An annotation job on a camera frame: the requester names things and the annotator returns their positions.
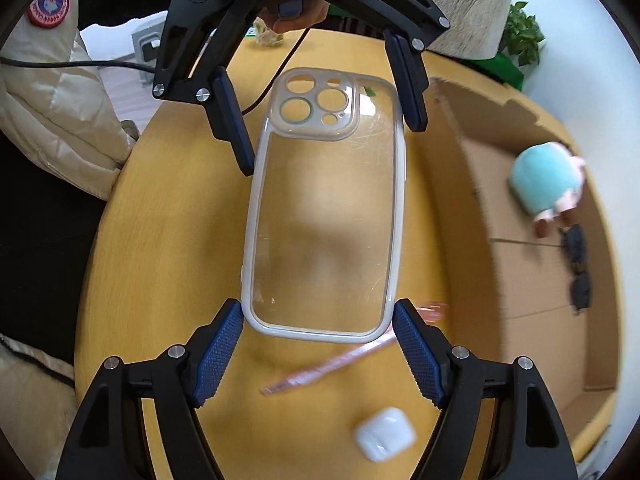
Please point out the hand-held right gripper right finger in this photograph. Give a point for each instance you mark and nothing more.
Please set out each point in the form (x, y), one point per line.
(417, 355)

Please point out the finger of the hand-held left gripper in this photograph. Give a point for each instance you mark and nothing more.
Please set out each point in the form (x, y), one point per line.
(415, 95)
(235, 125)

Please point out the grey power socket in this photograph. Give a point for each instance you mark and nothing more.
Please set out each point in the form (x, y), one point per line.
(142, 40)

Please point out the white earbud case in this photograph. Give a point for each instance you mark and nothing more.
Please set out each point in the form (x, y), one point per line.
(385, 435)

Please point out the pink pig plush toy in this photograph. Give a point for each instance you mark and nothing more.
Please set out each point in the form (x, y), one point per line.
(545, 175)

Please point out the person's left forearm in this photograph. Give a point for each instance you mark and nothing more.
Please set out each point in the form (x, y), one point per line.
(465, 5)

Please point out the person's left hand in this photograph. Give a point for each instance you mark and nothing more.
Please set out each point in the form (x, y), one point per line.
(312, 16)

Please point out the clear phone case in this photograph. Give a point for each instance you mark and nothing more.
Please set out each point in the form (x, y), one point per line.
(320, 210)

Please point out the green potted plant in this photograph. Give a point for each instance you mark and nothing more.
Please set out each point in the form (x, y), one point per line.
(520, 35)

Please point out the cream puffer jacket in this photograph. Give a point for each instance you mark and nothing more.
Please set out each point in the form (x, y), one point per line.
(60, 100)

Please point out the black sunglasses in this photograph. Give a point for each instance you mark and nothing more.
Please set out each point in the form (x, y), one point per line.
(575, 247)

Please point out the crumpled yellowish wrapper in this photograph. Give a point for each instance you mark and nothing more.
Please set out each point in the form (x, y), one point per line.
(267, 36)

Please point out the brown cardboard box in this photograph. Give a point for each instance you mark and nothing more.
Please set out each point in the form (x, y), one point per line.
(525, 285)

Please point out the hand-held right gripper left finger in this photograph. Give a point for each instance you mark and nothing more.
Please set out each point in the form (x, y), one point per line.
(220, 355)

